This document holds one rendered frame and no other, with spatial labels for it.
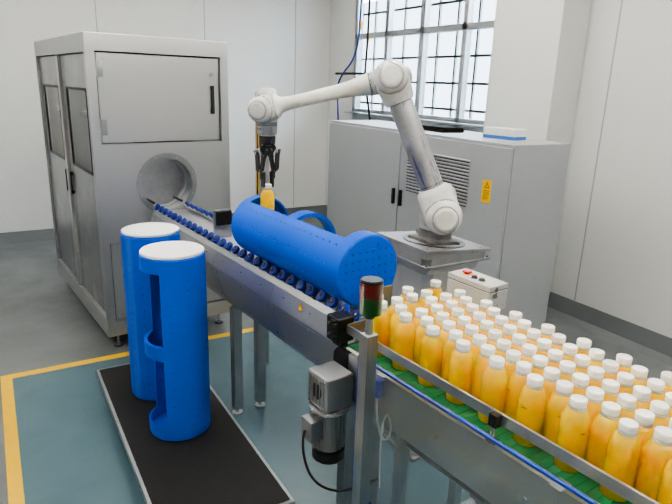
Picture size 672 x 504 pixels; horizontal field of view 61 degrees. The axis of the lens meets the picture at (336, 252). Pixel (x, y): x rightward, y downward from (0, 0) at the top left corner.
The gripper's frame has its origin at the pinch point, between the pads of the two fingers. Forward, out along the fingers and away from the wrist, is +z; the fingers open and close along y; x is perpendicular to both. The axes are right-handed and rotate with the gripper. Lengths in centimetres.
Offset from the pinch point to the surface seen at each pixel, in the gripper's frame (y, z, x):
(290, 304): 13, 45, 42
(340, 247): 10, 14, 72
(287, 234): 12.3, 16.1, 38.4
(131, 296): 54, 60, -40
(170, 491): 66, 117, 37
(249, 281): 13.1, 45.9, 5.9
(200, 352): 39, 75, 7
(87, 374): 64, 131, -111
